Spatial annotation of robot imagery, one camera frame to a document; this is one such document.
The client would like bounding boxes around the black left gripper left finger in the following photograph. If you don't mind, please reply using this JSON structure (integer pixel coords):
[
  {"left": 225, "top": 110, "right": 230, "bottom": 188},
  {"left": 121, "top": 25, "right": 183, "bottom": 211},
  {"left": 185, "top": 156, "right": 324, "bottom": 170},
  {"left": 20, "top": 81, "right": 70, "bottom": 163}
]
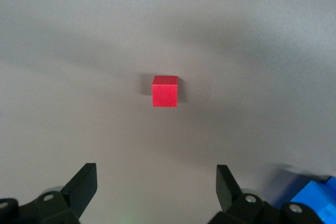
[{"left": 0, "top": 163, "right": 98, "bottom": 224}]

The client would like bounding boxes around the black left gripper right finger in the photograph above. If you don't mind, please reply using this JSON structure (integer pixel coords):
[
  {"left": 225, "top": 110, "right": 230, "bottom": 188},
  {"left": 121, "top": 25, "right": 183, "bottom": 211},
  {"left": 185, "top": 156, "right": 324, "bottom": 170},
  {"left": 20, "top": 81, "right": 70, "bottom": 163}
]
[{"left": 207, "top": 164, "right": 327, "bottom": 224}]

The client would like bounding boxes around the red cube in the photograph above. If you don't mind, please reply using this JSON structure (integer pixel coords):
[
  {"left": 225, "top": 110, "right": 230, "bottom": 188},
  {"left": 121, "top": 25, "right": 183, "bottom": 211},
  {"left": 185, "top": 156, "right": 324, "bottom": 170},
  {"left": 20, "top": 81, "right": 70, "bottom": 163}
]
[{"left": 151, "top": 75, "right": 180, "bottom": 108}]

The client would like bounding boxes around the blue plastic bin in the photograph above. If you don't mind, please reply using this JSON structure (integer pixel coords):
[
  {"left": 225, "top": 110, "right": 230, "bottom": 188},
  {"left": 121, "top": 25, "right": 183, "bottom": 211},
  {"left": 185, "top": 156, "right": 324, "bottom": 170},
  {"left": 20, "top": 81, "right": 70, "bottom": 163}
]
[{"left": 272, "top": 174, "right": 336, "bottom": 224}]

